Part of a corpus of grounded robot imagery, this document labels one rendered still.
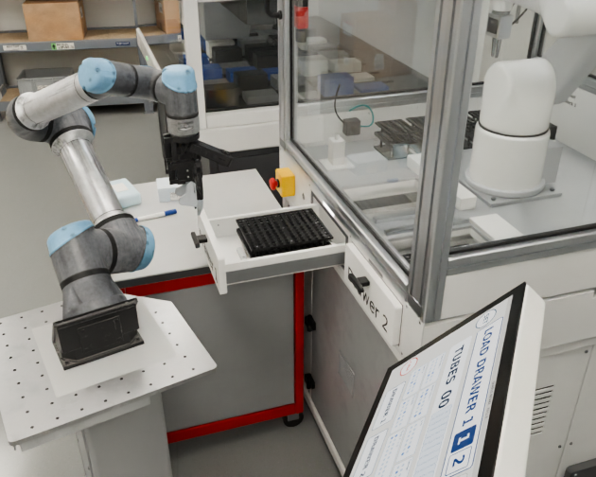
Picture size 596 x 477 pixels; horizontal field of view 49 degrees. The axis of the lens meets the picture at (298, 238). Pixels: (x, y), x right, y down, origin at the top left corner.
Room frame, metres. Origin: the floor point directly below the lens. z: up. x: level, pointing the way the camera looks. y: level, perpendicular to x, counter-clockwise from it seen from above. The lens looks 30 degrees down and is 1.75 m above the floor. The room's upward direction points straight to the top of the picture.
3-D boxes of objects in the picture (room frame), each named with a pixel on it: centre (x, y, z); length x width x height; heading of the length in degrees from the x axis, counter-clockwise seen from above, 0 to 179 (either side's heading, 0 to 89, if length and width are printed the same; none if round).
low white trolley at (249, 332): (1.88, 0.34, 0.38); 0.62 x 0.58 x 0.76; 18
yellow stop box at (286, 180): (1.89, 0.04, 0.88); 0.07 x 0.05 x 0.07; 18
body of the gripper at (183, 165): (1.46, 0.28, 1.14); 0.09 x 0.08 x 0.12; 108
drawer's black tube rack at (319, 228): (1.54, 0.04, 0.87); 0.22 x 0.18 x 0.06; 108
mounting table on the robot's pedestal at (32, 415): (1.22, 0.49, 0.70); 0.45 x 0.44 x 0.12; 120
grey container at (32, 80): (5.19, 2.02, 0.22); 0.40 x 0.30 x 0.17; 100
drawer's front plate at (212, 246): (1.48, 0.23, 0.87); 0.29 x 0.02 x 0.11; 18
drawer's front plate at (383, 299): (1.28, -0.17, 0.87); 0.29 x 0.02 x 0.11; 18
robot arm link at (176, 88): (1.47, 0.27, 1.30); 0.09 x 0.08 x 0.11; 50
